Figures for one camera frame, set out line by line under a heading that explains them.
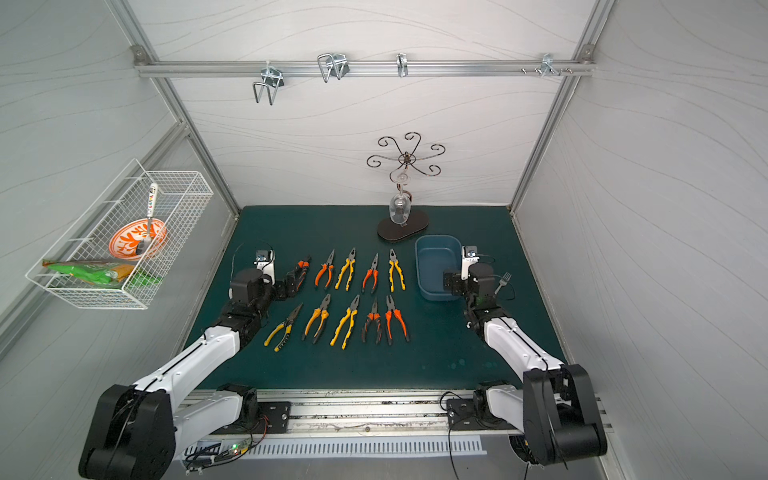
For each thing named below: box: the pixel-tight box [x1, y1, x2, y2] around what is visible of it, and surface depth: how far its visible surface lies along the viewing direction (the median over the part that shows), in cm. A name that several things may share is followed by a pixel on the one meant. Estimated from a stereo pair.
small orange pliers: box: [386, 295, 409, 345], surface depth 92 cm
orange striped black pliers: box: [361, 298, 382, 345], surface depth 90 cm
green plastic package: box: [42, 260, 162, 287], surface depth 56 cm
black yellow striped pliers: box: [263, 302, 304, 352], surface depth 90 cm
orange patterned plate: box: [108, 218, 169, 260], surface depth 68 cm
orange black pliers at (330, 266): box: [314, 249, 336, 288], surface depth 103 cm
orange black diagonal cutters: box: [296, 255, 312, 292], surface depth 104 cm
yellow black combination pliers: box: [389, 248, 406, 293], surface depth 103 cm
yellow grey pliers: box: [335, 247, 356, 291], surface depth 104 cm
